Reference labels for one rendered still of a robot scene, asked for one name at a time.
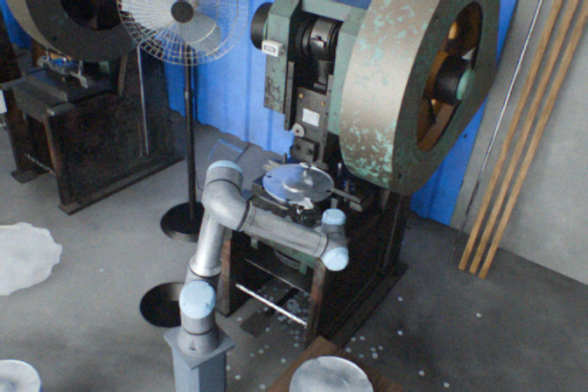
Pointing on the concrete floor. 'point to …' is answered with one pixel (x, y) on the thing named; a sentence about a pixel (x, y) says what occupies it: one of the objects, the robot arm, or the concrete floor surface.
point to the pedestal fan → (192, 18)
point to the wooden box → (321, 347)
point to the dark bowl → (163, 304)
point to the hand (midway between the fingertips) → (308, 200)
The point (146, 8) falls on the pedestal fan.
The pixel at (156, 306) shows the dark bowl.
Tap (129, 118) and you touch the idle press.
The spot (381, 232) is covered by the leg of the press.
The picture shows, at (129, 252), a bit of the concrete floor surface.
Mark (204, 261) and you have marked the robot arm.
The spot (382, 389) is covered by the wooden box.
